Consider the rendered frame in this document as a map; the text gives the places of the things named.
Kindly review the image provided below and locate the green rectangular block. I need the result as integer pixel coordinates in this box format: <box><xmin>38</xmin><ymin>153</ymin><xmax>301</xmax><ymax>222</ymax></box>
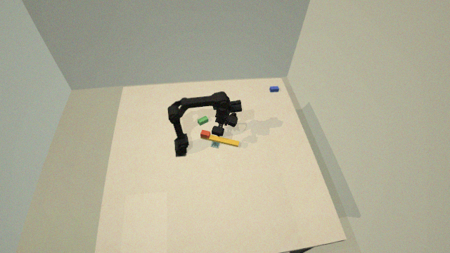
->
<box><xmin>198</xmin><ymin>116</ymin><xmax>208</xmax><ymax>126</ymax></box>

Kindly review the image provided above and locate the yellow bar with red block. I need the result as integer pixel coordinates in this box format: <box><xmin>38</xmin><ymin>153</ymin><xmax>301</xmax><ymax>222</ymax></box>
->
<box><xmin>200</xmin><ymin>130</ymin><xmax>239</xmax><ymax>147</ymax></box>

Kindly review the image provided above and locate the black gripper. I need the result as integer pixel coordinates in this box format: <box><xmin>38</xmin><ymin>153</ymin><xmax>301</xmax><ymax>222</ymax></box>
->
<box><xmin>212</xmin><ymin>109</ymin><xmax>230</xmax><ymax>136</ymax></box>

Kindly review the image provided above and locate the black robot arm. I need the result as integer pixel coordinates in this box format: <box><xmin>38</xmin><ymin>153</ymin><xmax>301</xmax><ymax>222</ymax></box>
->
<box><xmin>168</xmin><ymin>91</ymin><xmax>242</xmax><ymax>157</ymax></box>

